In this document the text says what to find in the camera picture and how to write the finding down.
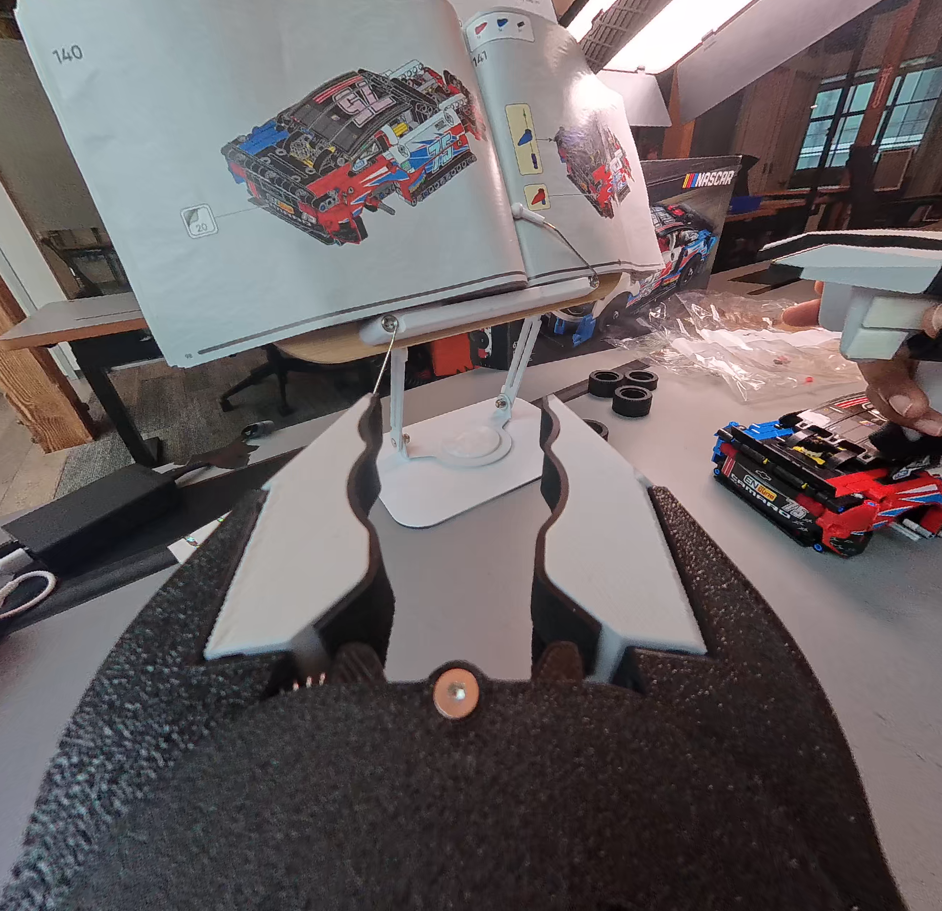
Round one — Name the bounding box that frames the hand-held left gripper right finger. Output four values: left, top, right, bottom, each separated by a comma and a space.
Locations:
531, 394, 709, 685

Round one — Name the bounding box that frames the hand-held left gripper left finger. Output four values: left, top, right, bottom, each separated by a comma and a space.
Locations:
204, 393, 394, 687

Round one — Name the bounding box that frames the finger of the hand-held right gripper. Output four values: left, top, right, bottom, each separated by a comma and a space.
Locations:
770, 247, 942, 295
758, 228, 942, 255

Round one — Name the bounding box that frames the red blue brick toy car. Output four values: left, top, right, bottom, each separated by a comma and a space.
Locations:
712, 392, 942, 559

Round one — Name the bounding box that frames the toy car instruction booklet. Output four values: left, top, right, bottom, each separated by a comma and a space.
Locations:
15, 0, 667, 371

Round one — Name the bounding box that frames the person's right hand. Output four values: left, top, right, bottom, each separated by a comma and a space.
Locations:
780, 298, 942, 438

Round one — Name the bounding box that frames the paned window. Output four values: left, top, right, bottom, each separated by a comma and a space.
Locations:
795, 57, 942, 176

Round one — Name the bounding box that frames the clear plastic bag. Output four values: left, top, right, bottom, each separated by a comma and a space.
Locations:
607, 293, 869, 404

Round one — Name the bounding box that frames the black toy car set box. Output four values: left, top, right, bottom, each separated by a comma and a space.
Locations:
530, 153, 759, 348

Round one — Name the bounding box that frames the white metal book stand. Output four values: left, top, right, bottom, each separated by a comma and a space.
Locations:
280, 267, 623, 529

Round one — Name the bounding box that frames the black office chair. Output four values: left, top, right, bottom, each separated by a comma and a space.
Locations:
219, 343, 328, 413

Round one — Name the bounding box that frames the black power adapter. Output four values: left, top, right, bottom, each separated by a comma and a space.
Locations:
0, 463, 181, 577

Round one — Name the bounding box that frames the orange object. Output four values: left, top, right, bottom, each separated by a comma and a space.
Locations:
430, 331, 473, 379

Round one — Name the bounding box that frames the ceiling light panel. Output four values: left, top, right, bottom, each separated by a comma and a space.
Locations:
567, 0, 799, 73

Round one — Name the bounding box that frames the background wooden table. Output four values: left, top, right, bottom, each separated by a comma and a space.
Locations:
0, 293, 163, 470

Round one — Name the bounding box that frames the metal page holder wire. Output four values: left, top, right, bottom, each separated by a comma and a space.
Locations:
510, 203, 601, 288
370, 316, 404, 398

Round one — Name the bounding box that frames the white cable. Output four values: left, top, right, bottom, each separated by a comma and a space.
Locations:
0, 571, 58, 621

